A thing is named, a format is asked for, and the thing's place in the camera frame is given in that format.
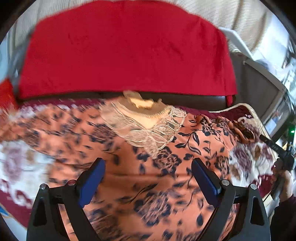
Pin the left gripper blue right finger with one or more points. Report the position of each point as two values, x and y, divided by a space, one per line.
251 222

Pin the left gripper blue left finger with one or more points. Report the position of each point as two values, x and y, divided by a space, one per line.
45 220

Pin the orange floral garment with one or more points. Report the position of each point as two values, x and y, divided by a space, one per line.
148 191

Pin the person's right hand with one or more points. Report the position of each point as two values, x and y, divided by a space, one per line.
282 181

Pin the floral plush blanket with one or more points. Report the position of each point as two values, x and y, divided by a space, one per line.
23 169

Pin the grey baby crib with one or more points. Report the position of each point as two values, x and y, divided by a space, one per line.
261 62

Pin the dark brown leather sofa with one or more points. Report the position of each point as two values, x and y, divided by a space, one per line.
196 99

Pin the beige dotted curtain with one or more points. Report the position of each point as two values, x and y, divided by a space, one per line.
249 19

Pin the red cloth on sofa back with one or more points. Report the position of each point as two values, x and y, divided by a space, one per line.
148 46

